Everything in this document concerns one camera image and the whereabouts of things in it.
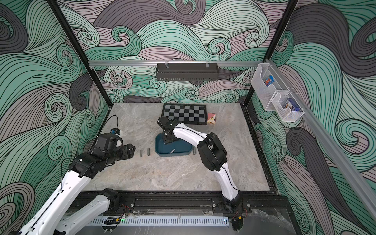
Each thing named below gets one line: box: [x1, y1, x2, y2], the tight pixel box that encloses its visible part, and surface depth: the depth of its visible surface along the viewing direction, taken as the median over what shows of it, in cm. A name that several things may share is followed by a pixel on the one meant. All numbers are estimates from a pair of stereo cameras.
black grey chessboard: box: [161, 103, 208, 125], surface depth 113 cm
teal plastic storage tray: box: [154, 132, 194, 158], surface depth 94 cm
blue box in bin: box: [282, 97, 301, 112], surface depth 66 cm
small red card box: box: [207, 112, 217, 124], surface depth 112 cm
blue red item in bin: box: [264, 74, 275, 87], surface depth 85 cm
